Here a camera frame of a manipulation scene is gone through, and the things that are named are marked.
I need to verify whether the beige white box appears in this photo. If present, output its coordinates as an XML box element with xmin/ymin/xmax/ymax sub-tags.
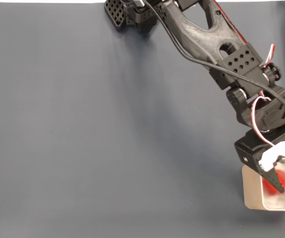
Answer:
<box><xmin>241</xmin><ymin>163</ymin><xmax>285</xmax><ymax>211</ymax></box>

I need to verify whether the blue-grey table mat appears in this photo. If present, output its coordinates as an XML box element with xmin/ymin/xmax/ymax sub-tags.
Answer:
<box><xmin>0</xmin><ymin>1</ymin><xmax>285</xmax><ymax>238</ymax></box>

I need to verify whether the white camera circuit board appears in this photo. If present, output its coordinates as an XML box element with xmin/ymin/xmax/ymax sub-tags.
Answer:
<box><xmin>259</xmin><ymin>132</ymin><xmax>285</xmax><ymax>172</ymax></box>

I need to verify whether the white red servo cable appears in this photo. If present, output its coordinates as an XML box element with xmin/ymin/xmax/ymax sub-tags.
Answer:
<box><xmin>252</xmin><ymin>95</ymin><xmax>282</xmax><ymax>147</ymax></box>
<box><xmin>265</xmin><ymin>44</ymin><xmax>276</xmax><ymax>67</ymax></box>

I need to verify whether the black camera cable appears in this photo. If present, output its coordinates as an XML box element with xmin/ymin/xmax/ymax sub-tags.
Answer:
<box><xmin>142</xmin><ymin>0</ymin><xmax>285</xmax><ymax>123</ymax></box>

